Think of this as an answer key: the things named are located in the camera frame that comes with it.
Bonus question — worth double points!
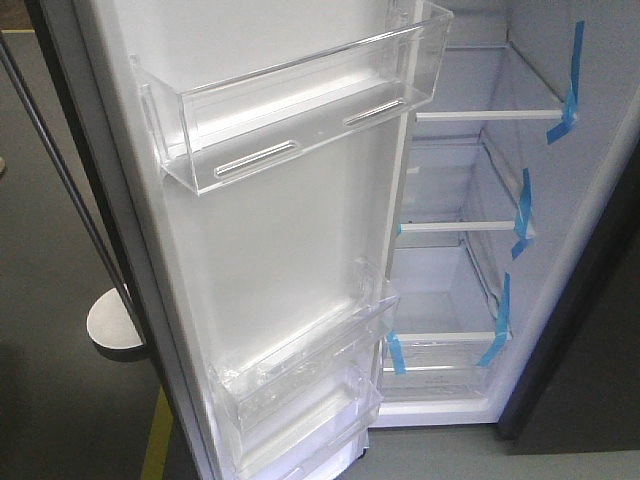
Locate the open fridge door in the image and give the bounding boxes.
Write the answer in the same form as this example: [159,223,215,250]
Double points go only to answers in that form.
[35,1,425,479]

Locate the lower glass fridge shelf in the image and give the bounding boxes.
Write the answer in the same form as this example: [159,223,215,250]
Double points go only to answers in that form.
[391,242,505,342]

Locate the glass fridge shelf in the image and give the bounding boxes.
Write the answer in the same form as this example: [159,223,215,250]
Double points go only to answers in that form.
[417,44,565,123]
[391,242,505,342]
[398,141,528,234]

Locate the middle glass fridge shelf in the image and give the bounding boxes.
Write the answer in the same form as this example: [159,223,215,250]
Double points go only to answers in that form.
[398,141,528,234]

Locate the clear fridge crisper drawer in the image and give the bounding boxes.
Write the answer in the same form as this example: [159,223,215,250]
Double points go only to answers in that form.
[381,336,508,401]

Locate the dark grey fridge body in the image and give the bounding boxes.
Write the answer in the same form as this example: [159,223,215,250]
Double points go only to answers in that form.
[375,1,639,430]

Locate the top glass fridge shelf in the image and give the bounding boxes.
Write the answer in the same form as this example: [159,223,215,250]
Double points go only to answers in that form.
[417,44,565,123]

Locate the clear upper door bin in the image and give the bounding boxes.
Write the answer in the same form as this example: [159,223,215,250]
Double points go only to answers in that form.
[125,1,454,194]

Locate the clear door bin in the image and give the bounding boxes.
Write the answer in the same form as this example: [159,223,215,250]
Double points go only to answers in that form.
[125,1,454,194]
[209,257,399,433]
[233,363,381,479]

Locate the clear lower door bin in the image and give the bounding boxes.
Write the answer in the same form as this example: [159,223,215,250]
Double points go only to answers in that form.
[209,257,399,433]

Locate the clear bottom door bin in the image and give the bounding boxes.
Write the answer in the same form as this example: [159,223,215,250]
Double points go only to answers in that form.
[233,363,381,479]

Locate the metal stand with round base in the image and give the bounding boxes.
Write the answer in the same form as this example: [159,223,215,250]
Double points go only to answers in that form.
[1,40,151,363]

